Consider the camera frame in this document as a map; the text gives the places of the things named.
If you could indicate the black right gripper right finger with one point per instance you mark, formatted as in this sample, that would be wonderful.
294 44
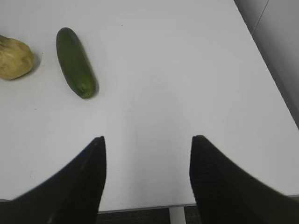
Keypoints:
226 194

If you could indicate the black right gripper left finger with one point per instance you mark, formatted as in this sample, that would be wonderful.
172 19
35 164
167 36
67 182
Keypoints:
71 196

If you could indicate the green cucumber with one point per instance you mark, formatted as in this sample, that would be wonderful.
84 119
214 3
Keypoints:
75 65

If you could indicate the yellow potato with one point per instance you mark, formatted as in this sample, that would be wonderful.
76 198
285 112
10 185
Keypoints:
16 58

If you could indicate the white table leg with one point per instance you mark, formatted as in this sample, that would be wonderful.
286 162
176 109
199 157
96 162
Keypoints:
177 215

